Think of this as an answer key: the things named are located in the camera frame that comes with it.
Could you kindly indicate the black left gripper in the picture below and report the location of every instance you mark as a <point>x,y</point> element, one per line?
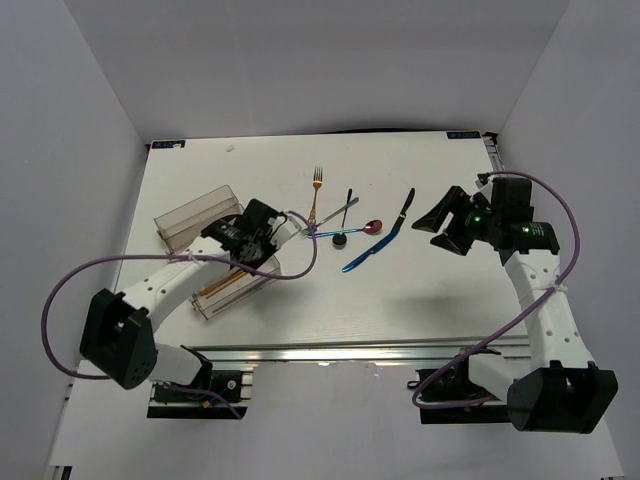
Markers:
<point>268,240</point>

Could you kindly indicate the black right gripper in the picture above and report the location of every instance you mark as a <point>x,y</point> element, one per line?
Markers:
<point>453,199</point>

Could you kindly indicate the orange chopstick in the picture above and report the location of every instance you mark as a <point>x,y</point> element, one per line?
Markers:
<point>227,289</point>
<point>222,285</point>

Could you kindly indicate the blue table knife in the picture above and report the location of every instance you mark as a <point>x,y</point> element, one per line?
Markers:
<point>376,247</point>

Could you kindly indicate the iridescent rainbow spoon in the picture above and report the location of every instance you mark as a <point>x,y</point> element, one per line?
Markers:
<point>372,227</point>

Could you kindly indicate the black spoon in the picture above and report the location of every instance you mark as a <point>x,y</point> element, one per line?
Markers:
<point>339,239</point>

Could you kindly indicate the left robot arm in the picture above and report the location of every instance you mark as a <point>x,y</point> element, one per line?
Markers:
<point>119,333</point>

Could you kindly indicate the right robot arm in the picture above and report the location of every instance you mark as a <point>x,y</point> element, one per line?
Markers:
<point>536,373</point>

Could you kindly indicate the black table knife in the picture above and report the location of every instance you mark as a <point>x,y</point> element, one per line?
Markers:
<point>403,213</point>

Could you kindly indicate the iridescent rainbow fork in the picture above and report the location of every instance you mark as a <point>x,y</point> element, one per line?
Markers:
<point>339,211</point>

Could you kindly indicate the gold ornate fork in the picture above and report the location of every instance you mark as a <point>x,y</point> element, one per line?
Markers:
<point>317,183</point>

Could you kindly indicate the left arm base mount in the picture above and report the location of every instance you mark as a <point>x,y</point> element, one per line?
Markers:
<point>225,397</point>

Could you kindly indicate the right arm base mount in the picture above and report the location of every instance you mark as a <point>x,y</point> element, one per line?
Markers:
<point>454,386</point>

